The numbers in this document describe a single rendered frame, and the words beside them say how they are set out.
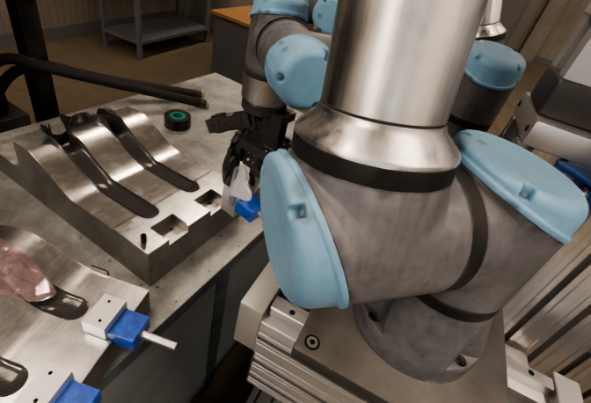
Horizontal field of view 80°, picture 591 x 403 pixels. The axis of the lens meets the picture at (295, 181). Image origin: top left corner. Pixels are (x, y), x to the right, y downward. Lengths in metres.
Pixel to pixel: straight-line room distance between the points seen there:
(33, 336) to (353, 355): 0.44
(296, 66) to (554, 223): 0.26
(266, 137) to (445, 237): 0.36
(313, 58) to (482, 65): 0.44
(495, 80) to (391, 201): 0.58
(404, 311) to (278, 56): 0.29
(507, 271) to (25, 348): 0.59
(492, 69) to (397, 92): 0.57
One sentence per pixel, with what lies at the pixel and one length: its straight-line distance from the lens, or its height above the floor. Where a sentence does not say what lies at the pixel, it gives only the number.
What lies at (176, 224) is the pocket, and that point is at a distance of 0.73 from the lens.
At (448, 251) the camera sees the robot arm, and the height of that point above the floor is 1.23.
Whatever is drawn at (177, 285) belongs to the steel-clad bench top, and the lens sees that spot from 0.72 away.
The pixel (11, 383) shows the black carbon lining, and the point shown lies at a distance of 0.62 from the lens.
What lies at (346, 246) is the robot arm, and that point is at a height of 1.23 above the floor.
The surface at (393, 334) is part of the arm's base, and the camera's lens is 0.40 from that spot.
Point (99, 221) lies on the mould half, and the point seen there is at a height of 0.88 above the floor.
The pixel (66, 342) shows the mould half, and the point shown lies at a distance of 0.62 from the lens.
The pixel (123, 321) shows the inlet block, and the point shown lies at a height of 0.87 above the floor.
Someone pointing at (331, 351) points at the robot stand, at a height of 1.04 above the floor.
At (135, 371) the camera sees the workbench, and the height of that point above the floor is 0.60.
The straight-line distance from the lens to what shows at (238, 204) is 0.67.
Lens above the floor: 1.38
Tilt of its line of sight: 36 degrees down
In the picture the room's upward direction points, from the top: 15 degrees clockwise
